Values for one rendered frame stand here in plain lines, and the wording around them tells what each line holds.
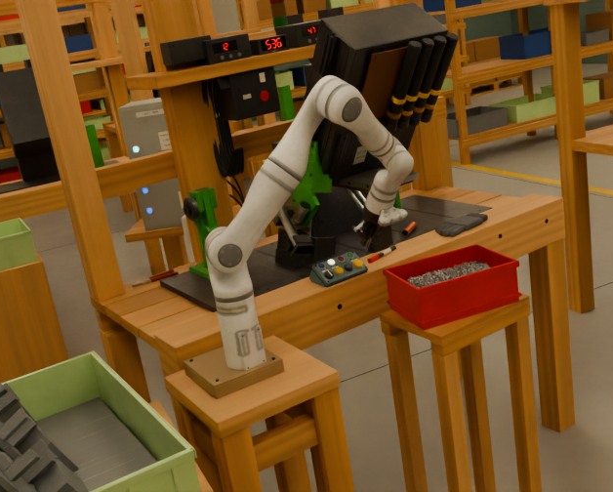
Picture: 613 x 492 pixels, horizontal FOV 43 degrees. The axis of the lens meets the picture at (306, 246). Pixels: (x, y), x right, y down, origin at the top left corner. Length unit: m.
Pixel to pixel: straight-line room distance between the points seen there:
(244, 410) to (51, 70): 1.21
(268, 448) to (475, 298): 0.72
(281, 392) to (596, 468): 1.48
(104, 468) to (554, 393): 1.88
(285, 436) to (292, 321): 0.43
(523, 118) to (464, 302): 5.96
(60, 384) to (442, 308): 0.99
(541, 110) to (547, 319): 5.35
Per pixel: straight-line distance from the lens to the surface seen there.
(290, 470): 2.21
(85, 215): 2.52
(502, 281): 2.22
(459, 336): 2.14
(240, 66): 2.58
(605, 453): 3.08
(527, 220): 2.76
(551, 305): 2.95
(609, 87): 8.87
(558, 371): 3.07
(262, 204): 1.75
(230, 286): 1.81
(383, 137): 1.91
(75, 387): 1.99
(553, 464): 3.02
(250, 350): 1.86
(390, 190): 2.07
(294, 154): 1.75
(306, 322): 2.22
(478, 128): 7.75
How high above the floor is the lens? 1.67
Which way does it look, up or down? 17 degrees down
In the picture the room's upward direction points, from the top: 9 degrees counter-clockwise
